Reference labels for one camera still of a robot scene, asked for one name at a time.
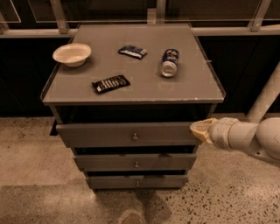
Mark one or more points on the grey bottom drawer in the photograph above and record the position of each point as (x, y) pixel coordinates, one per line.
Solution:
(130, 182)

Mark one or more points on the white bowl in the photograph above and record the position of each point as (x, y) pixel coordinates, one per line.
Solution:
(72, 55)

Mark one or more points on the metal railing frame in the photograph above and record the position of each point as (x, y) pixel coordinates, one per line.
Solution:
(54, 18)

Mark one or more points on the grey drawer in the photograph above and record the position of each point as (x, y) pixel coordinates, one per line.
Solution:
(135, 162)
(126, 134)
(130, 182)

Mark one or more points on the black chocolate bar wrapper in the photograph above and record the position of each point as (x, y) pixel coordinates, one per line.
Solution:
(109, 84)

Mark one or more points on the grey middle drawer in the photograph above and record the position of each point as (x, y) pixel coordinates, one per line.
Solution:
(135, 162)

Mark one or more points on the blue snack packet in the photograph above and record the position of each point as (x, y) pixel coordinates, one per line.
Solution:
(133, 51)

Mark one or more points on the grey top drawer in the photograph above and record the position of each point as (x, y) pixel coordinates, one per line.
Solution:
(126, 134)

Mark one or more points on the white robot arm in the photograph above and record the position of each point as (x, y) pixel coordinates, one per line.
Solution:
(257, 137)

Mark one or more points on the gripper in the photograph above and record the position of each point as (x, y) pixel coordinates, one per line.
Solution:
(220, 131)

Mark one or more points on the grey drawer cabinet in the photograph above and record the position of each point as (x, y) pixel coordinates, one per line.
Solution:
(189, 96)

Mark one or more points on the blue soda can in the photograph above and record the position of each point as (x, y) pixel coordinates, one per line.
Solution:
(169, 63)

